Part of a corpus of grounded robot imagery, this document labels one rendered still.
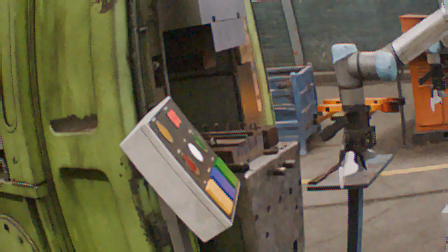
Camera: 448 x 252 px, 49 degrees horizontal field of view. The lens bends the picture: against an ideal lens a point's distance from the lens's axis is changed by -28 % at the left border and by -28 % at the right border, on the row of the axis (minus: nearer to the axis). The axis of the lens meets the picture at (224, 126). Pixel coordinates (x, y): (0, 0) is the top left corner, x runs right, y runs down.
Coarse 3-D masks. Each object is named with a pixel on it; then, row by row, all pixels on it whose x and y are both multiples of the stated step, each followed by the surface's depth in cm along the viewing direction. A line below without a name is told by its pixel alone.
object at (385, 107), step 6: (384, 102) 234; (390, 102) 231; (396, 102) 230; (318, 108) 254; (324, 108) 252; (330, 108) 250; (336, 108) 249; (372, 108) 238; (378, 108) 236; (384, 108) 235; (390, 108) 233; (396, 108) 231
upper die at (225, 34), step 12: (216, 24) 192; (228, 24) 198; (240, 24) 205; (168, 36) 197; (180, 36) 195; (192, 36) 193; (204, 36) 191; (216, 36) 191; (228, 36) 197; (240, 36) 204; (168, 48) 198; (180, 48) 196; (192, 48) 194; (204, 48) 192; (216, 48) 191
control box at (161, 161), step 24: (168, 96) 164; (144, 120) 143; (168, 120) 149; (120, 144) 134; (144, 144) 133; (168, 144) 136; (192, 144) 153; (144, 168) 134; (168, 168) 133; (168, 192) 135; (192, 192) 134; (192, 216) 135; (216, 216) 135
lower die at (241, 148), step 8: (208, 136) 211; (216, 136) 209; (224, 136) 208; (232, 136) 206; (240, 136) 205; (256, 136) 210; (224, 144) 202; (232, 144) 201; (240, 144) 201; (248, 144) 205; (256, 144) 209; (216, 152) 199; (224, 152) 197; (232, 152) 196; (240, 152) 200; (248, 152) 205; (256, 152) 209; (224, 160) 198; (232, 160) 197; (240, 160) 200
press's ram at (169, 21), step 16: (160, 0) 190; (176, 0) 187; (192, 0) 184; (208, 0) 188; (224, 0) 197; (240, 0) 206; (176, 16) 188; (192, 16) 186; (208, 16) 188; (224, 16) 196; (240, 16) 205
